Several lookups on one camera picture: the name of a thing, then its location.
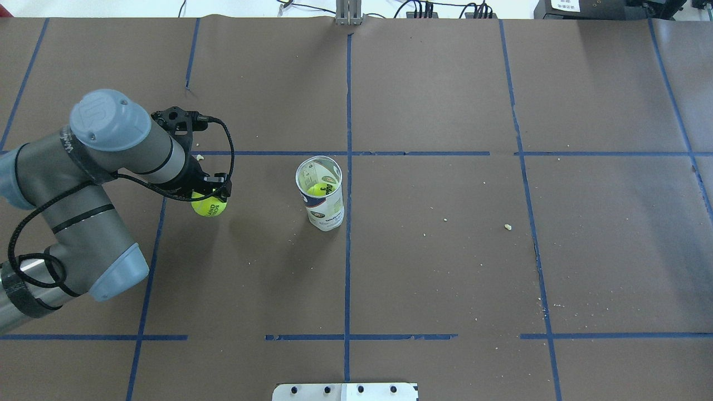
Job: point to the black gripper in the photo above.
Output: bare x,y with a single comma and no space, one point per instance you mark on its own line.
196,171

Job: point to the yellow tennis ball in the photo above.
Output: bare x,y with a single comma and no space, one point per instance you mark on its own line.
210,207

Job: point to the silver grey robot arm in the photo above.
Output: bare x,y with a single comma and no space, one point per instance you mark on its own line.
73,241

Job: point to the clear tennis ball can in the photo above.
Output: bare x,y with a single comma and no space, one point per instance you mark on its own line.
319,180

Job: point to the yellow ball inside can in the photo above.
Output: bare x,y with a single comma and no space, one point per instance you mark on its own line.
321,189

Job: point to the aluminium frame post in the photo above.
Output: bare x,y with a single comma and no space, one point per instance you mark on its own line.
348,12

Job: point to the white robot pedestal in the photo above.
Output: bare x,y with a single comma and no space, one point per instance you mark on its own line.
347,391

